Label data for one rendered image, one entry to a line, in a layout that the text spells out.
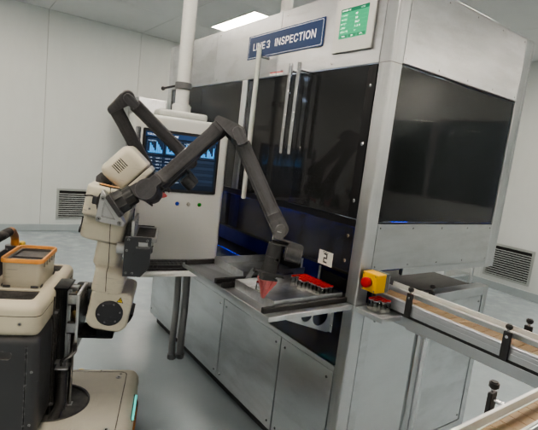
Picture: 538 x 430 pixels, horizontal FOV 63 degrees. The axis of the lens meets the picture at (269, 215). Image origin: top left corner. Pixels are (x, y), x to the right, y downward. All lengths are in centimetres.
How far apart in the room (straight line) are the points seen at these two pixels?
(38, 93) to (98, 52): 100
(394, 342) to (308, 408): 47
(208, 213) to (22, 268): 96
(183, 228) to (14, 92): 465
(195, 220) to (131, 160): 73
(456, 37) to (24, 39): 567
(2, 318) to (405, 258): 153
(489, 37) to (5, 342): 225
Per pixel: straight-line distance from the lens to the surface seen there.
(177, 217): 235
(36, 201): 680
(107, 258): 187
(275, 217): 155
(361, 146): 174
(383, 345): 199
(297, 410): 215
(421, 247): 199
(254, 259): 221
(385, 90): 170
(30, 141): 672
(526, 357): 155
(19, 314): 178
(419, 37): 185
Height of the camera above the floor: 142
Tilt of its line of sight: 8 degrees down
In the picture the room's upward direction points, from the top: 7 degrees clockwise
